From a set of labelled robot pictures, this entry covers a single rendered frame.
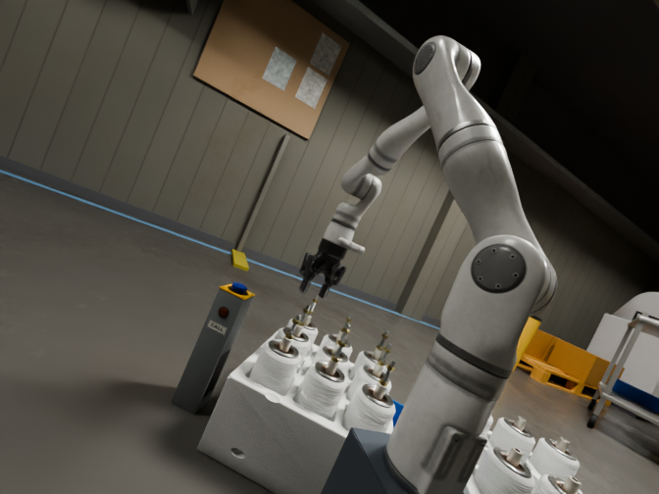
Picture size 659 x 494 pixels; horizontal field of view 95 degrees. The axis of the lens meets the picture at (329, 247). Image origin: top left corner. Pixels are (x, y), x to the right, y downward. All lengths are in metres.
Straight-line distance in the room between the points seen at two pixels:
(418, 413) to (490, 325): 0.14
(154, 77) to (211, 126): 0.53
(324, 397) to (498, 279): 0.46
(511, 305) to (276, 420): 0.52
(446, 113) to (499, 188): 0.15
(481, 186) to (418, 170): 3.14
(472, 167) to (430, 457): 0.38
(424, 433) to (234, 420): 0.44
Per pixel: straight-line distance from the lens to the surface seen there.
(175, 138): 3.02
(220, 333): 0.81
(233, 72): 3.10
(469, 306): 0.41
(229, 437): 0.79
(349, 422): 0.76
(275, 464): 0.78
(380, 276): 3.54
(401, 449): 0.46
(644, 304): 5.57
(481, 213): 0.50
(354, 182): 0.78
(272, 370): 0.72
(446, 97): 0.58
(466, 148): 0.50
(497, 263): 0.40
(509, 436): 1.10
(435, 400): 0.43
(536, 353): 4.67
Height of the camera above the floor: 0.54
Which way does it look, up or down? 3 degrees down
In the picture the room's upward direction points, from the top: 24 degrees clockwise
